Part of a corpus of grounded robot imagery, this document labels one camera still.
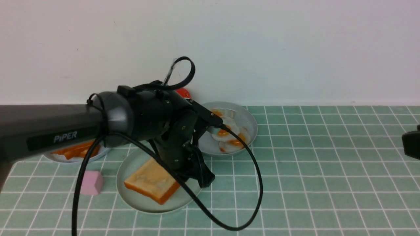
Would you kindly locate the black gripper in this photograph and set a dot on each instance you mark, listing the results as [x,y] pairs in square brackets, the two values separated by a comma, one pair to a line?
[176,150]

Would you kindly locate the toast slice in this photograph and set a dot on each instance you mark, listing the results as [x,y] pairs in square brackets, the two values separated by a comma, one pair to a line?
[74,151]
[152,181]

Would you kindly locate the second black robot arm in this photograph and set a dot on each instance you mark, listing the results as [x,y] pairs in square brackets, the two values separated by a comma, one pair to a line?
[411,143]

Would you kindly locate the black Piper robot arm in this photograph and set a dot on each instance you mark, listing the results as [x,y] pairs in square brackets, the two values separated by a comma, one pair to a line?
[169,122]

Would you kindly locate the green plate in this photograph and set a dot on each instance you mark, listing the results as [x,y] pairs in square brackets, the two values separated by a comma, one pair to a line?
[140,202]

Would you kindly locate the grey plate with eggs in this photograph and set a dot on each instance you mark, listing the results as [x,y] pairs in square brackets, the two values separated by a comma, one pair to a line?
[209,141]

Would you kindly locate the red apple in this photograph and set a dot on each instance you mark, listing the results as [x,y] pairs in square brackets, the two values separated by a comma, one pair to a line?
[184,93]

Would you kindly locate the pink wooden cube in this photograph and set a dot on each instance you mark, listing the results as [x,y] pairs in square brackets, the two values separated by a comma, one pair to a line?
[92,183]

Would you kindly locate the grey plate with bread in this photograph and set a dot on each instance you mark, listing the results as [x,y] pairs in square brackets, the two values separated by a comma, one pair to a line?
[76,160]

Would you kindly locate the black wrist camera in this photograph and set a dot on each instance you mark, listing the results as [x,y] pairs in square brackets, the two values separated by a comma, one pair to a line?
[206,118]

